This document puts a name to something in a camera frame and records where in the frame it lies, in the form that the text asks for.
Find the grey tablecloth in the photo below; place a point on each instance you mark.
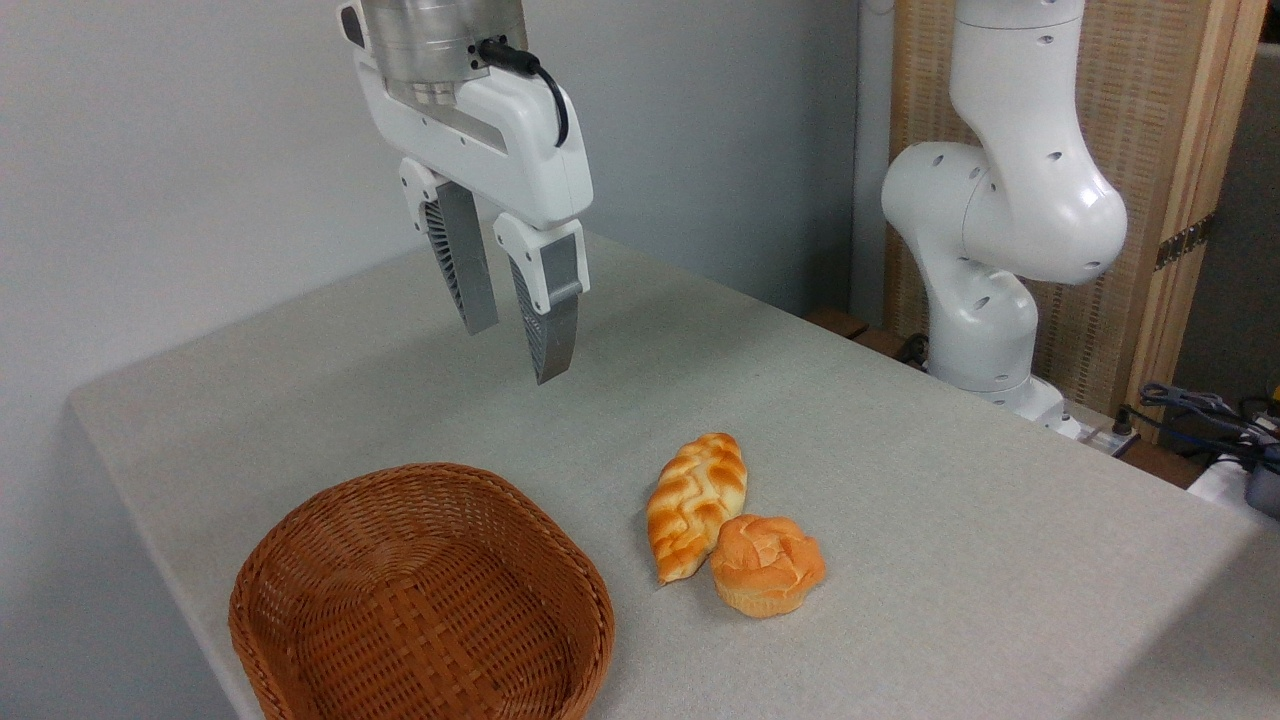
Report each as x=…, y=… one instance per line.
x=950, y=600

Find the long braided bread loaf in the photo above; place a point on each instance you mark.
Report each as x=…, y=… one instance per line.
x=695, y=505

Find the brown wooden base board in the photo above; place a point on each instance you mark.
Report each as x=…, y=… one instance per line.
x=850, y=328

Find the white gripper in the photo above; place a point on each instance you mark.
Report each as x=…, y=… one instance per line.
x=520, y=150

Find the wooden woven folding screen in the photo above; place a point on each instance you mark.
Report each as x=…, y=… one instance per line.
x=1150, y=120

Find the metal screen hinge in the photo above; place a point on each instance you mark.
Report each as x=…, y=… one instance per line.
x=1185, y=242

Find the white power strip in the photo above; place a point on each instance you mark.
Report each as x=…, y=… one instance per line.
x=1100, y=435

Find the round muffin bread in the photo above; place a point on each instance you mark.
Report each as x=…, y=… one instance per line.
x=767, y=565

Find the brown wicker basket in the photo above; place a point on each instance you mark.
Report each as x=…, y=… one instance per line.
x=420, y=600

